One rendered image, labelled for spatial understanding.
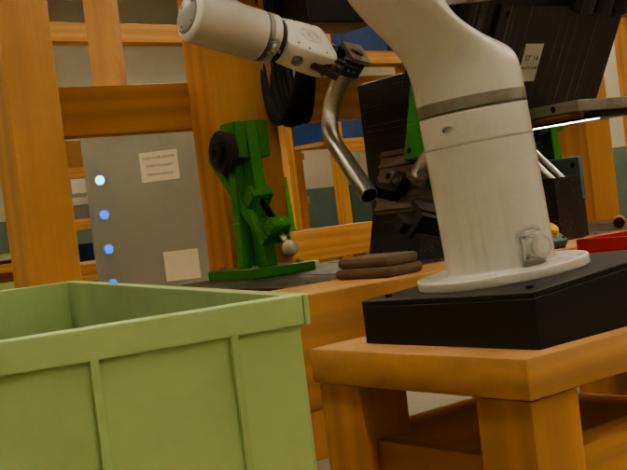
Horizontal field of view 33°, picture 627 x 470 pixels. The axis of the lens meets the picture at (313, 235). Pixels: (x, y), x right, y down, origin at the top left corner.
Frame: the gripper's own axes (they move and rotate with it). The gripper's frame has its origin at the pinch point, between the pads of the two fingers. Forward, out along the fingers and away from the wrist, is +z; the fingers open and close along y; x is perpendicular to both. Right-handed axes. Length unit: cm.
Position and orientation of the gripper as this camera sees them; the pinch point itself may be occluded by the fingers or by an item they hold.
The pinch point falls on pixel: (347, 62)
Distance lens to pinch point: 189.0
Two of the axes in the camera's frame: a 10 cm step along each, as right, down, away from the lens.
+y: -3.3, -6.8, 6.6
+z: 8.2, 1.5, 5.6
